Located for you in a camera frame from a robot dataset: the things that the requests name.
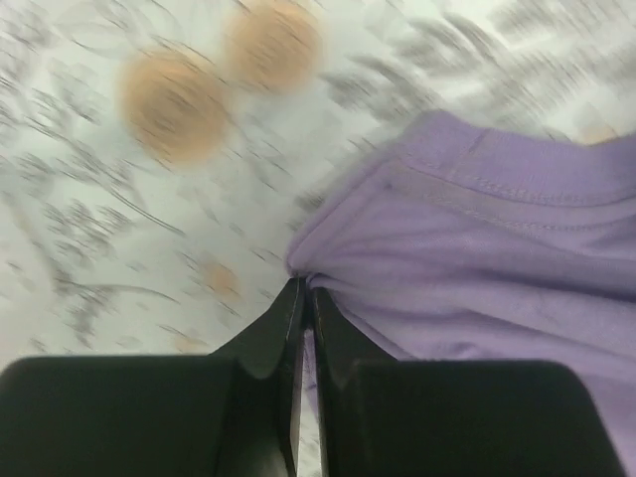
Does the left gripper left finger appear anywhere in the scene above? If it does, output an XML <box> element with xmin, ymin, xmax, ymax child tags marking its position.
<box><xmin>1</xmin><ymin>279</ymin><xmax>305</xmax><ymax>476</ymax></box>

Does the floral table cloth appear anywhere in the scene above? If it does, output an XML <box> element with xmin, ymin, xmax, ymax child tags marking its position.
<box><xmin>1</xmin><ymin>1</ymin><xmax>635</xmax><ymax>476</ymax></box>

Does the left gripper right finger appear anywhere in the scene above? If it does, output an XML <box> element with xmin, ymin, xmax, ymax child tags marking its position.
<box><xmin>312</xmin><ymin>288</ymin><xmax>626</xmax><ymax>476</ymax></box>

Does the purple t shirt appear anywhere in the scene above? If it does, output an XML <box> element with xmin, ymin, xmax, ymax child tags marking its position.
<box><xmin>285</xmin><ymin>112</ymin><xmax>635</xmax><ymax>473</ymax></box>

